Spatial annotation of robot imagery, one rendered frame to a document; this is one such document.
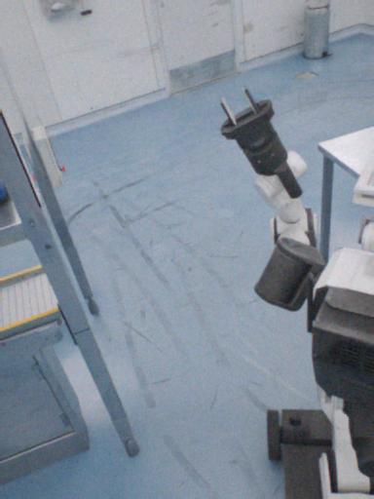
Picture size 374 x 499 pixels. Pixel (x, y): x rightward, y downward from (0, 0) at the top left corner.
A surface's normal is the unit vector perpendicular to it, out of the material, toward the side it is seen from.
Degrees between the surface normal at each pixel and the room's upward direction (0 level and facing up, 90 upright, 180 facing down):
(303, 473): 0
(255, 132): 98
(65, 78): 90
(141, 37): 90
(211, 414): 0
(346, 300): 0
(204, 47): 90
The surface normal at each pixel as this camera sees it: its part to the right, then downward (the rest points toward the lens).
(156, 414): -0.15, -0.77
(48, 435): 0.33, 0.55
